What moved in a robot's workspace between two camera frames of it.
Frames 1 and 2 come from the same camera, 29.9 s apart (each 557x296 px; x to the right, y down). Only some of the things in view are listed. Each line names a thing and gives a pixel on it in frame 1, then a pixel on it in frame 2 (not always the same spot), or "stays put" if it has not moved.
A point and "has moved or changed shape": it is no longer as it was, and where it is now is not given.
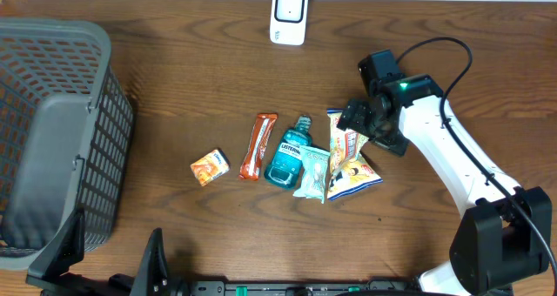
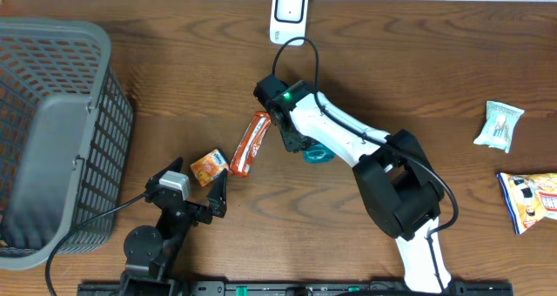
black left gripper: x=58 y=263 → x=216 y=205
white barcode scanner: x=289 y=15 stays put
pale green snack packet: x=314 y=164 → x=499 y=125
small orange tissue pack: x=211 y=166 stays put
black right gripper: x=352 y=118 → x=292 y=147
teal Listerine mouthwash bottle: x=285 y=165 → x=318 y=153
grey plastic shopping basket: x=66 y=130 stays put
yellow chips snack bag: x=350 y=172 has moved or changed shape
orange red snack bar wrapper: x=251 y=166 has moved or changed shape
